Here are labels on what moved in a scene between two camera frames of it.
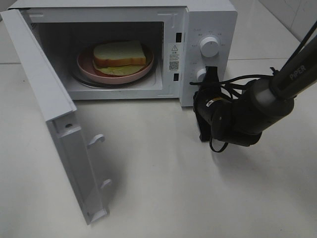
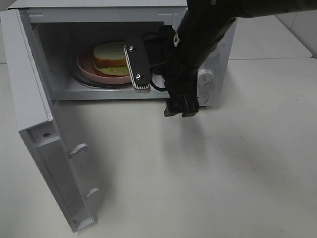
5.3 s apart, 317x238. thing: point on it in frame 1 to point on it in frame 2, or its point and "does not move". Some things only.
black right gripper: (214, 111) to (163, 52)
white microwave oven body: (185, 37) does not move
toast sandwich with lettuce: (119, 58) does not move
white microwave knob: (201, 76) does not move
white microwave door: (50, 97) to (38, 130)
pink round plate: (85, 67) does not move
